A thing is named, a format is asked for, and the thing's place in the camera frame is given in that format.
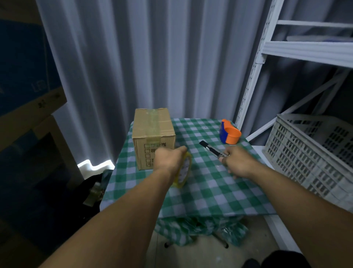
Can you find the person's left hand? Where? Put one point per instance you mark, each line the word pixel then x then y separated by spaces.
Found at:
pixel 167 160

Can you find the person's right hand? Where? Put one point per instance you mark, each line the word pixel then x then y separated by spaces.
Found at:
pixel 239 163

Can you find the person's left thumb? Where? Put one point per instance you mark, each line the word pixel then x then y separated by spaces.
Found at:
pixel 181 149

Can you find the person's right fingers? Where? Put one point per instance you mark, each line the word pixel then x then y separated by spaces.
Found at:
pixel 226 159

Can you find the black utility knife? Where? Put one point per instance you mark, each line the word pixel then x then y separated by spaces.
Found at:
pixel 211 149

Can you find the clear packing tape roll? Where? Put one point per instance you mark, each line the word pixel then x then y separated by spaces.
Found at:
pixel 184 171

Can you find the person's left forearm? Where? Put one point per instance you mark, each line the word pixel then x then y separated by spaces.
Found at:
pixel 115 221

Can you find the person's right forearm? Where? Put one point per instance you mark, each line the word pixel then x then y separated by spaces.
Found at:
pixel 300 209

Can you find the orange and blue tape dispenser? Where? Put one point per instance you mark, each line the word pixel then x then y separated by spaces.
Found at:
pixel 229 132

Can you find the small taped cardboard box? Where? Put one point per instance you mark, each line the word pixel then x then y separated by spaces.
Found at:
pixel 153 135

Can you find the green checkered tablecloth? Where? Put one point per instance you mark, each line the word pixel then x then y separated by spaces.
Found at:
pixel 204 182

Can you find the grey curtain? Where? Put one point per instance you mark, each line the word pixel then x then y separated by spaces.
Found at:
pixel 154 69

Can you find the white plastic crate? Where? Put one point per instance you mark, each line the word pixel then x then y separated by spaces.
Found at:
pixel 311 157

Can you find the person's dark trouser leg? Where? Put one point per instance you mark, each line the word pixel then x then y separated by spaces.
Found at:
pixel 281 259

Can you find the white metal shelving rack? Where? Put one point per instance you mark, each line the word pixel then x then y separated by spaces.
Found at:
pixel 289 55

